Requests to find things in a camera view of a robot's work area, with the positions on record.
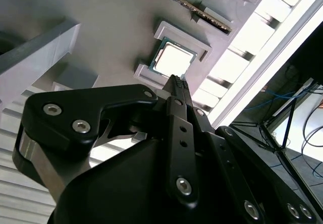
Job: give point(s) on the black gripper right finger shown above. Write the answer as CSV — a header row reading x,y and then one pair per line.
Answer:
x,y
252,163

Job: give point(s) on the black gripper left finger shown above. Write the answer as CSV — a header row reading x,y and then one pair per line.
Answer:
x,y
75,100

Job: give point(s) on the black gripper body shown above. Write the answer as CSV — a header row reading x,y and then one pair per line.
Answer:
x,y
113,196

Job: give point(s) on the silver CPU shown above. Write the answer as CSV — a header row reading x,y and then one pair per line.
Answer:
x,y
174,60

